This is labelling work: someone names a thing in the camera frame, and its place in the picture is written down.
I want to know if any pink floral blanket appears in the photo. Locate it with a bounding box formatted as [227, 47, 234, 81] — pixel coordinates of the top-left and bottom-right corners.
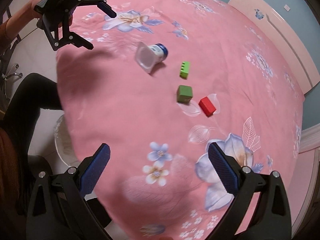
[55, 0, 307, 240]

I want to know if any person's left forearm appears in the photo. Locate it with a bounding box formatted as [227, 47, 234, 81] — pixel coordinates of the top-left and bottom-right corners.
[0, 0, 47, 55]

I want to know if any person's brown top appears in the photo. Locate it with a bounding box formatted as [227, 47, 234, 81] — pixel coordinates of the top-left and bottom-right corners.
[0, 126, 25, 218]

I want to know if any cream headboard with butterfly print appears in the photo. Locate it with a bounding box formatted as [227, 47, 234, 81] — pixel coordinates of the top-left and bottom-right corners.
[227, 0, 314, 95]

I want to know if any green cube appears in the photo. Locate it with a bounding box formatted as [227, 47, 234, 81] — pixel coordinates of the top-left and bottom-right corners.
[177, 85, 194, 103]

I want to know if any red block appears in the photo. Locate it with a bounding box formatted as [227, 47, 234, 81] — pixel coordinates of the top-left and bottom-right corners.
[198, 96, 217, 117]

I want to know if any light green toy brick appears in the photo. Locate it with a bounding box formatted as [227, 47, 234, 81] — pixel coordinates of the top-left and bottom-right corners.
[179, 61, 191, 79]

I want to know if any white bin with plastic liner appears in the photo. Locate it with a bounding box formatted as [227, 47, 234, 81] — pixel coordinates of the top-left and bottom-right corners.
[54, 115, 80, 168]

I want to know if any chair with chrome base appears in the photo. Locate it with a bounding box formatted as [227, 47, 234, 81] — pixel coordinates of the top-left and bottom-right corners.
[0, 5, 24, 98]

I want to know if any white yogurt cup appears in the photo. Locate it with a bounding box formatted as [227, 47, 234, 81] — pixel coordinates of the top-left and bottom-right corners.
[135, 41, 169, 74]

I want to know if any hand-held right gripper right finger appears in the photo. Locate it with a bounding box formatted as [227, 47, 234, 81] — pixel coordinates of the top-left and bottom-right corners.
[208, 142, 292, 240]

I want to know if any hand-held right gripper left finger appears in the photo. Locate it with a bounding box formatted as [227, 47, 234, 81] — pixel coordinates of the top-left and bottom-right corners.
[26, 143, 112, 240]

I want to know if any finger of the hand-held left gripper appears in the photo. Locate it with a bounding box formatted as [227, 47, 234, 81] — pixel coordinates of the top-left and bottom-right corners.
[47, 8, 94, 52]
[75, 0, 117, 19]

